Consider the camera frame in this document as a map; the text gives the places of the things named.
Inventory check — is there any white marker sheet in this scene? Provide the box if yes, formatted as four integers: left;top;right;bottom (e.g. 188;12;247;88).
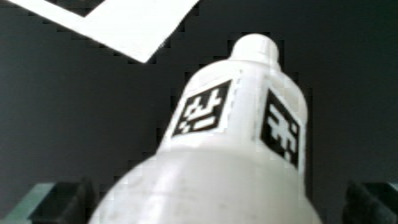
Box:
7;0;199;63

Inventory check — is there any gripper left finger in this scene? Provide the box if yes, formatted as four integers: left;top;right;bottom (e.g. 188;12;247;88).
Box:
3;181;96;224

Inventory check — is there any white lamp bulb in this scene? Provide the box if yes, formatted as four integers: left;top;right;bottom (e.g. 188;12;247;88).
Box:
88;33;321;224

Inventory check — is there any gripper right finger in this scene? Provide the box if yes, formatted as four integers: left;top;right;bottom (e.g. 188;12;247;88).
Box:
341;182;398;224

